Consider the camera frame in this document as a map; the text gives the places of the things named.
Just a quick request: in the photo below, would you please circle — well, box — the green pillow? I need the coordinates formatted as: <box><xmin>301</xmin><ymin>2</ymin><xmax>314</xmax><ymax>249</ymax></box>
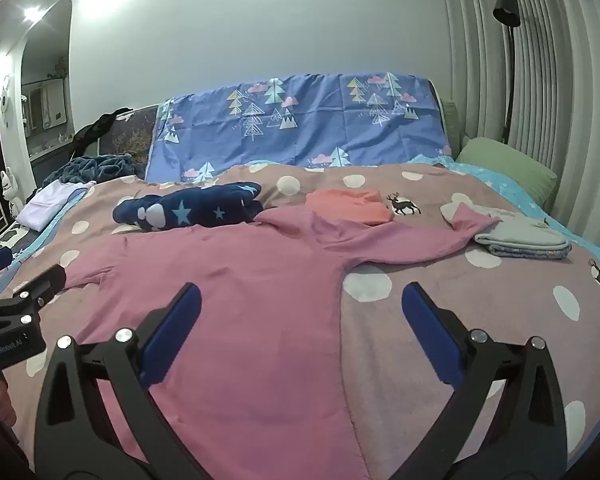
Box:
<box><xmin>455</xmin><ymin>137</ymin><xmax>558</xmax><ymax>206</ymax></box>

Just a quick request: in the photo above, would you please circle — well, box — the blue tree print sheet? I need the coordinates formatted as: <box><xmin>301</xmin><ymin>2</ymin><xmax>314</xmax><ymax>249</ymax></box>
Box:
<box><xmin>145</xmin><ymin>72</ymin><xmax>453</xmax><ymax>183</ymax></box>

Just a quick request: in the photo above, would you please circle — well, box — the white pleated curtain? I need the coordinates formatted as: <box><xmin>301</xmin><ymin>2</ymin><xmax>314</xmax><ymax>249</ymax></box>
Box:
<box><xmin>437</xmin><ymin>0</ymin><xmax>600</xmax><ymax>251</ymax></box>

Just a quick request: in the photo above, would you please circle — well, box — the black floor lamp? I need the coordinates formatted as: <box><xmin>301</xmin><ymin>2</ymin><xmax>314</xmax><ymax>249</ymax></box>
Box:
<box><xmin>492</xmin><ymin>0</ymin><xmax>522</xmax><ymax>143</ymax></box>

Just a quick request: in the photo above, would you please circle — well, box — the navy star print garment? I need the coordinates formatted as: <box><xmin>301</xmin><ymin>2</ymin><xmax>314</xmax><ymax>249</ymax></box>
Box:
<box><xmin>112</xmin><ymin>181</ymin><xmax>263</xmax><ymax>233</ymax></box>

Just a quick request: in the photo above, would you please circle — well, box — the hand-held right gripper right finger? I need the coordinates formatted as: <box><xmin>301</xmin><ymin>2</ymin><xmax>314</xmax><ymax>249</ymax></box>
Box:
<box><xmin>401</xmin><ymin>281</ymin><xmax>567</xmax><ymax>480</ymax></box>

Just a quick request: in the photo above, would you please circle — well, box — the wall mirror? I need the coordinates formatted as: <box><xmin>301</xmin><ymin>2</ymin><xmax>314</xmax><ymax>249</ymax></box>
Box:
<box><xmin>21</xmin><ymin>77</ymin><xmax>70</xmax><ymax>138</ymax></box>

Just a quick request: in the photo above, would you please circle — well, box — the black white printed cloth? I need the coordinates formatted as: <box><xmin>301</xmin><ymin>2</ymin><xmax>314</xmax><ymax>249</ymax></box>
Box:
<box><xmin>0</xmin><ymin>225</ymin><xmax>33</xmax><ymax>261</ymax></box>

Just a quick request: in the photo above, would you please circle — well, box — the dark blue fluffy blanket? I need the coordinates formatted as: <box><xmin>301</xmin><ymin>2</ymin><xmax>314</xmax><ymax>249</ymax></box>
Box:
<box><xmin>42</xmin><ymin>154</ymin><xmax>137</xmax><ymax>186</ymax></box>

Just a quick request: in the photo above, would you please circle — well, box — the salmon folded garment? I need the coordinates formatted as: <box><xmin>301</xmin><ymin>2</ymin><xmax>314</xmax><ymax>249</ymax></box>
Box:
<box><xmin>305</xmin><ymin>189</ymin><xmax>395</xmax><ymax>227</ymax></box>

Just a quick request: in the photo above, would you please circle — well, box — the lavender garment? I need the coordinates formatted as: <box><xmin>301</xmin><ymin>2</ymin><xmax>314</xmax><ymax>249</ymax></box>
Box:
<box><xmin>17</xmin><ymin>180</ymin><xmax>97</xmax><ymax>231</ymax></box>

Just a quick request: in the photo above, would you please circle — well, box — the mauve polka dot blanket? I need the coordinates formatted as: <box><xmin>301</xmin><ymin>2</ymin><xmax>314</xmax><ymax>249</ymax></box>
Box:
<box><xmin>0</xmin><ymin>162</ymin><xmax>600</xmax><ymax>480</ymax></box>

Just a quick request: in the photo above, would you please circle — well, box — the green cushion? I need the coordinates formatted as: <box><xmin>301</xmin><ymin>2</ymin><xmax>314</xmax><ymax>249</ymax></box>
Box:
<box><xmin>440</xmin><ymin>100</ymin><xmax>464</xmax><ymax>147</ymax></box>

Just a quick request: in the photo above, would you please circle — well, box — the grey folded garment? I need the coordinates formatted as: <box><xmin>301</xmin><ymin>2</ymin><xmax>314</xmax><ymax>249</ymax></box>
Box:
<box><xmin>440</xmin><ymin>202</ymin><xmax>572</xmax><ymax>253</ymax></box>

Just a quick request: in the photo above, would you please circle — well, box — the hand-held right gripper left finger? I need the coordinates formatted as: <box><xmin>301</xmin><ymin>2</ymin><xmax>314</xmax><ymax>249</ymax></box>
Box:
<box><xmin>34</xmin><ymin>282</ymin><xmax>203</xmax><ymax>480</ymax></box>

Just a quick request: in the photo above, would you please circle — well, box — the patterned folded cloth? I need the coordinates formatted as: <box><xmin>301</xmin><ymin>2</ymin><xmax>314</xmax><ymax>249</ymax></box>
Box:
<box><xmin>485</xmin><ymin>244</ymin><xmax>572</xmax><ymax>261</ymax></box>

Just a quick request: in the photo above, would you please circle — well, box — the white cat figurine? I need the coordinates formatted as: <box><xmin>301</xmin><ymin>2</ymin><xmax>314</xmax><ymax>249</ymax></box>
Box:
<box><xmin>0</xmin><ymin>166</ymin><xmax>26</xmax><ymax>221</ymax></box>

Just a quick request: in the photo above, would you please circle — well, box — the dark tree print headboard panel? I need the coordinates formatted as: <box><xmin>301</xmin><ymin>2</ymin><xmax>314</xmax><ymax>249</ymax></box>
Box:
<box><xmin>97</xmin><ymin>105</ymin><xmax>160</xmax><ymax>176</ymax></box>

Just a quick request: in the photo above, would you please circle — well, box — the pink long-sleeve shirt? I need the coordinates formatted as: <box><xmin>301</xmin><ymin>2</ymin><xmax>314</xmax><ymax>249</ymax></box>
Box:
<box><xmin>62</xmin><ymin>207</ymin><xmax>501</xmax><ymax>476</ymax></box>

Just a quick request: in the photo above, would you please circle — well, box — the black garment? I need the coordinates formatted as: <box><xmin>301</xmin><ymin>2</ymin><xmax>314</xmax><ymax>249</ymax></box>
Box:
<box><xmin>71</xmin><ymin>107</ymin><xmax>133</xmax><ymax>148</ymax></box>

